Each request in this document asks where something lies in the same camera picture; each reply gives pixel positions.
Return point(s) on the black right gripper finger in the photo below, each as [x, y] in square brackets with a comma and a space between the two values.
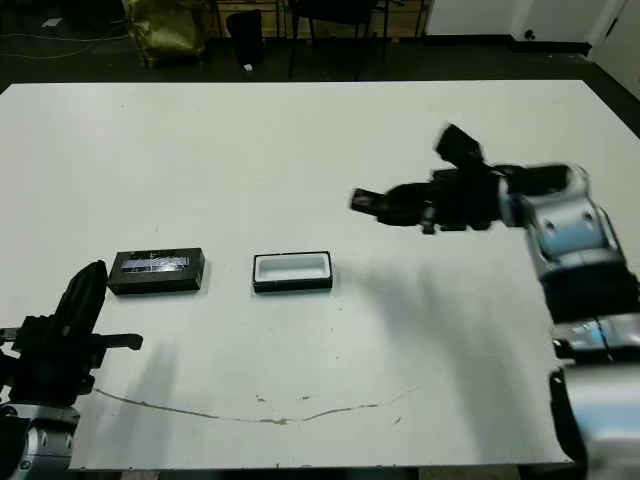
[410, 192]
[405, 214]

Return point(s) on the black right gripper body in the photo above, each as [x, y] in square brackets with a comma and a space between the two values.
[465, 205]

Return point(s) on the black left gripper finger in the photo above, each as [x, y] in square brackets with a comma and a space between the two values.
[95, 300]
[72, 305]

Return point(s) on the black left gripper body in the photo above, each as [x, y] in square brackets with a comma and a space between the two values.
[50, 370]

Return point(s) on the slim black camera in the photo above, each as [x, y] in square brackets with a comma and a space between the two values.
[365, 200]

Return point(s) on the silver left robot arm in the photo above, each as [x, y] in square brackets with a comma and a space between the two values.
[45, 440]

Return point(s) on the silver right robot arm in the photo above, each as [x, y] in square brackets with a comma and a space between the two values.
[575, 225]

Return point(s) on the black box with white insert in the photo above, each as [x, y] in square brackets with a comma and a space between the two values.
[292, 286]

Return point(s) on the black round door stop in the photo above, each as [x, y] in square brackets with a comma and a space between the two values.
[529, 34]

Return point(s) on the black mesh chair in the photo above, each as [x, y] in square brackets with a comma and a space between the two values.
[340, 10]

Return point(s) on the white door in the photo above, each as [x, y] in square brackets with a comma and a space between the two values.
[622, 45]

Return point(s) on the black waste bin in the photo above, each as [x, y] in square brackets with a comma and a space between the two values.
[246, 37]

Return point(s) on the yellow-green plastic bag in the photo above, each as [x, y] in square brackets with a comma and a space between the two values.
[165, 30]

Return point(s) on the white sheet of paper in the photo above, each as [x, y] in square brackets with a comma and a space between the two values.
[52, 22]

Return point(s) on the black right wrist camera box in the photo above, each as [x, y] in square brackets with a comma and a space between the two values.
[457, 145]

